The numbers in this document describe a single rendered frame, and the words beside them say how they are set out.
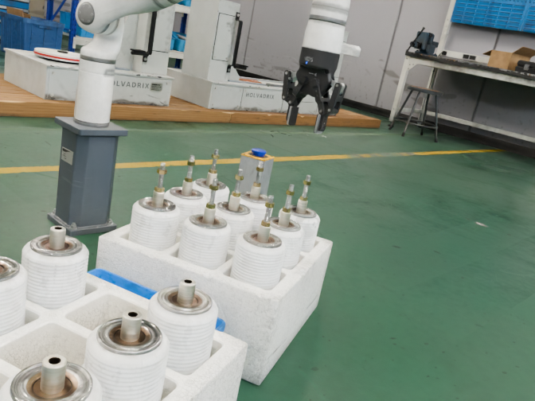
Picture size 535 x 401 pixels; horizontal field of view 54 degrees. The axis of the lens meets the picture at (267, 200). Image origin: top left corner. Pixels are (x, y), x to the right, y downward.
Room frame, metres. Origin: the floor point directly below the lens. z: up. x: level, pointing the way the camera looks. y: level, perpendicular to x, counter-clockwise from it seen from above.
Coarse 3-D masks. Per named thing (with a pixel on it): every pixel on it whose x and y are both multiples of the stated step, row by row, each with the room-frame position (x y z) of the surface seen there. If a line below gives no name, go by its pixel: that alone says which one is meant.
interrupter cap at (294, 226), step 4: (272, 216) 1.08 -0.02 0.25; (276, 216) 1.09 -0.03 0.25; (272, 220) 1.06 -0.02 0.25; (276, 220) 1.07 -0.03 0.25; (292, 220) 1.08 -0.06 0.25; (272, 224) 1.03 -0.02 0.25; (276, 224) 1.04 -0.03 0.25; (292, 224) 1.06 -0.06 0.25; (296, 224) 1.07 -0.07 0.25; (276, 228) 1.02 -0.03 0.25; (280, 228) 1.02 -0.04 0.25; (284, 228) 1.03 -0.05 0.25; (288, 228) 1.03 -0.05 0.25; (292, 228) 1.04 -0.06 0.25; (296, 228) 1.04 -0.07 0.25; (300, 228) 1.05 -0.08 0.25
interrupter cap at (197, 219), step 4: (192, 216) 0.98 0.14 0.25; (196, 216) 0.99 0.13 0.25; (200, 216) 1.00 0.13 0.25; (216, 216) 1.01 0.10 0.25; (192, 220) 0.96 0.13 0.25; (196, 220) 0.97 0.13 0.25; (200, 220) 0.98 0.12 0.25; (216, 220) 0.99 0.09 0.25; (220, 220) 0.99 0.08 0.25; (224, 220) 1.00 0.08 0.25; (196, 224) 0.95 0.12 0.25; (200, 224) 0.95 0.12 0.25; (204, 224) 0.95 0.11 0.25; (208, 224) 0.96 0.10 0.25; (212, 224) 0.97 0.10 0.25; (216, 224) 0.97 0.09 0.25; (220, 224) 0.97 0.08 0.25; (224, 224) 0.98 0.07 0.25; (208, 228) 0.94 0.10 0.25; (212, 228) 0.95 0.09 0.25; (216, 228) 0.95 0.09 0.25; (220, 228) 0.96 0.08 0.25
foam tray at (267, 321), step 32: (128, 224) 1.06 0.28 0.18; (128, 256) 0.95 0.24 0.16; (160, 256) 0.93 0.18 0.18; (320, 256) 1.11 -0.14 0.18; (160, 288) 0.92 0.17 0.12; (224, 288) 0.88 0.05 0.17; (256, 288) 0.88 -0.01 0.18; (288, 288) 0.91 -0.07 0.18; (320, 288) 1.20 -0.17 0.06; (224, 320) 0.88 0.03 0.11; (256, 320) 0.86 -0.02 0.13; (288, 320) 0.95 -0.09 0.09; (256, 352) 0.85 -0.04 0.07; (256, 384) 0.85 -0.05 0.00
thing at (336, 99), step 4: (336, 84) 1.01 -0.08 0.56; (340, 84) 1.01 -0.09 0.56; (336, 88) 1.01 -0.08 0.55; (340, 88) 1.01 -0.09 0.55; (344, 88) 1.02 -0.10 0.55; (332, 92) 1.01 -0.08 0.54; (336, 92) 1.01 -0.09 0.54; (344, 92) 1.02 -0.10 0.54; (332, 96) 1.01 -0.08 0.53; (336, 96) 1.01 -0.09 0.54; (340, 96) 1.02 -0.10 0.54; (332, 100) 1.01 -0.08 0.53; (336, 100) 1.01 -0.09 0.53; (340, 100) 1.02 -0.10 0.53; (332, 104) 1.01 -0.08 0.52; (336, 104) 1.03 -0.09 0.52; (340, 104) 1.02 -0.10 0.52; (328, 108) 1.01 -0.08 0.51; (332, 108) 1.01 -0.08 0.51; (328, 112) 1.01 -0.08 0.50
